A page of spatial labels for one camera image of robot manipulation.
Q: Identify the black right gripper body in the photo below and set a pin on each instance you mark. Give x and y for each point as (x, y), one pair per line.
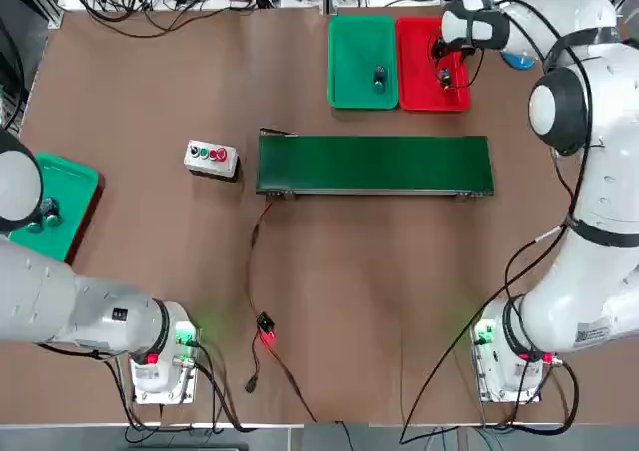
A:
(456, 49)

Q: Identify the red-capped push-button part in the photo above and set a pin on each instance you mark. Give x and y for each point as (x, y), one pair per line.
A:
(444, 79)

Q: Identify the green-capped push-button part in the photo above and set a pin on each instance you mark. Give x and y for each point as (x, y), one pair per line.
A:
(379, 79)

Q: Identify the grey push-button control box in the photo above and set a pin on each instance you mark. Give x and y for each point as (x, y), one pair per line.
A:
(199, 162)

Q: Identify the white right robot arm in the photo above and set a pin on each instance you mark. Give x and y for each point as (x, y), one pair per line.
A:
(599, 171)

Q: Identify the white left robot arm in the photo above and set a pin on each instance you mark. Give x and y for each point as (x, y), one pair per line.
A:
(60, 291)

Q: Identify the green belt conveyor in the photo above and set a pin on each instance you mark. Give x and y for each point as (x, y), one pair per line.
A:
(374, 164)

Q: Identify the green tray holding spare parts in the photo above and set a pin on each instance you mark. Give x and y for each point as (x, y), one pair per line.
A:
(70, 196)

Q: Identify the spare push-button part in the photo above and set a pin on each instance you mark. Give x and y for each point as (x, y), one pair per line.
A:
(34, 227)
(52, 214)

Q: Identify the red plastic tray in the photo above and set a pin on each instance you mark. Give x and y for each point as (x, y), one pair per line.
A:
(417, 72)

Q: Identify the blue desk lamp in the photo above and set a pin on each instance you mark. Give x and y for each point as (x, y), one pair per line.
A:
(521, 63)

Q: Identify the large green plastic tray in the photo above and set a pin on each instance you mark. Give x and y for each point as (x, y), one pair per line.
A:
(354, 47)

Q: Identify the small black power module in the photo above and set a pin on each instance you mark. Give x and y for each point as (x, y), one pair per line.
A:
(266, 323)

